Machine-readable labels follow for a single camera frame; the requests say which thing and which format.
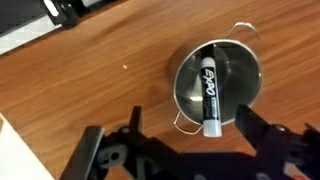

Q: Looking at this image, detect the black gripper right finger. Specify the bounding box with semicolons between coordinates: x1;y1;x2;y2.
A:
234;103;320;180

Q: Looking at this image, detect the silver metal pot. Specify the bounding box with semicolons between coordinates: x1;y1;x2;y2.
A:
166;21;264;136

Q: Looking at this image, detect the black orange clamp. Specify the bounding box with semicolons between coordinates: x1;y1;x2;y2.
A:
39;0;116;30

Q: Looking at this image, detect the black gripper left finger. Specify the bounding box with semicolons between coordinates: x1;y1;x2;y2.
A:
59;105;158;180

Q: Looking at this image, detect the black Expo marker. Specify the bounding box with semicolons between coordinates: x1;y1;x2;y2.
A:
199;44;223;138

